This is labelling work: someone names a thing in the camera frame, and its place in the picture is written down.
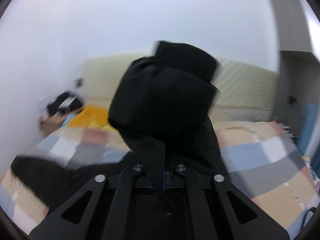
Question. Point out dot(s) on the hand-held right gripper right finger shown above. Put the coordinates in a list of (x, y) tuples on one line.
[(167, 181)]

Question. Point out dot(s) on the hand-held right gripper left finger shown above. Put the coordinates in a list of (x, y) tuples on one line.
[(125, 187)]

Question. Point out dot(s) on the black garment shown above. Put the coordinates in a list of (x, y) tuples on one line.
[(162, 100)]

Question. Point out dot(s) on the yellow pillow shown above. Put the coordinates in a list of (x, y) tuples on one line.
[(91, 117)]

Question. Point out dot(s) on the wooden nightstand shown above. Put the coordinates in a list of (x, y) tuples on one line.
[(50, 125)]

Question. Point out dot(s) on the checked patchwork blanket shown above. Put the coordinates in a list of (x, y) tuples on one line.
[(262, 155)]

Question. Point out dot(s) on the black bag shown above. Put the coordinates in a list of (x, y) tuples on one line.
[(62, 102)]

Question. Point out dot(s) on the cream quilted headboard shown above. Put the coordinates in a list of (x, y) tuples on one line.
[(240, 87)]

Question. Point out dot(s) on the black belt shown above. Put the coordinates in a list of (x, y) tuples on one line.
[(307, 215)]

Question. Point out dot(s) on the blue towel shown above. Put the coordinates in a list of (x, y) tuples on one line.
[(307, 127)]

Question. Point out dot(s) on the grey wardrobe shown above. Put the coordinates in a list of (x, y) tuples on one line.
[(292, 30)]

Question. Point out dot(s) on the wall socket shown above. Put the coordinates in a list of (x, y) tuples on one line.
[(78, 82)]

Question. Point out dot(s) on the black wall switch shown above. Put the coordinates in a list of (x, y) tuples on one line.
[(292, 99)]

